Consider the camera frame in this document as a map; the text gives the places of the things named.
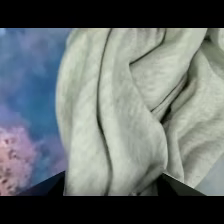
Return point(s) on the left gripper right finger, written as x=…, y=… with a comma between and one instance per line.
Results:
x=176, y=188

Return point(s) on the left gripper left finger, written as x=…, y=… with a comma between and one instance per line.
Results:
x=46, y=187

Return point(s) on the light grey garment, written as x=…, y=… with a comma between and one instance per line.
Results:
x=133, y=110

